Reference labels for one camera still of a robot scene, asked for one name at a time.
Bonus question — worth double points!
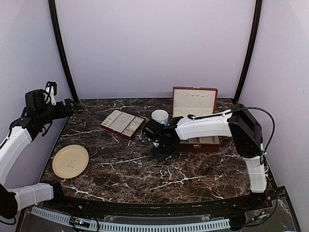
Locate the white slotted cable duct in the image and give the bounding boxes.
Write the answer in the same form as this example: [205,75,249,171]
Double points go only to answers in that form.
[31,207,230,232]

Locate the light blue mug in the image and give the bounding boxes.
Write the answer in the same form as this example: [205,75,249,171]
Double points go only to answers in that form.
[151,109,169,125]

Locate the beige round plate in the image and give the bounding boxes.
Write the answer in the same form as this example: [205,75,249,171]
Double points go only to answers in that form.
[52,145,89,179]

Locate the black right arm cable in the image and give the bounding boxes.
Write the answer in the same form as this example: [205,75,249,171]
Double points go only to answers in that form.
[188,107,276,155]

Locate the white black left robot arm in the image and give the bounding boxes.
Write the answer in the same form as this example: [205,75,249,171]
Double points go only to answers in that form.
[0,87,76,219]

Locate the brown open jewelry box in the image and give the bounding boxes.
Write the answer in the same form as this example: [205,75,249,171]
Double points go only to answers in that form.
[172,87,220,153]

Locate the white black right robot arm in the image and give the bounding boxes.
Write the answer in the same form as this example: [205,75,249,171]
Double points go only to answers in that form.
[142,104,267,210]

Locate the black right corner post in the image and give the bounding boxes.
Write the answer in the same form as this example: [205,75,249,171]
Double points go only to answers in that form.
[233,0,263,104]

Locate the black left corner post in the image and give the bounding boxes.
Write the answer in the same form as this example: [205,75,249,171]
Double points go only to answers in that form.
[48,0,79,102]

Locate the black front table rail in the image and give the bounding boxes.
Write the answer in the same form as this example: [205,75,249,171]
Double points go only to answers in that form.
[42,185,284,218]

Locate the black corner post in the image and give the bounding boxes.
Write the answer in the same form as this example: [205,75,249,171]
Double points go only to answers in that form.
[48,0,79,102]
[233,0,263,104]

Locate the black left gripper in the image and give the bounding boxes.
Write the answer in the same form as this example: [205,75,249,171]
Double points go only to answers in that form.
[38,99,75,125]

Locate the brown jewelry tray insert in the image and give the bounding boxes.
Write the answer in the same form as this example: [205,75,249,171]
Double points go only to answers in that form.
[100,110,145,140]

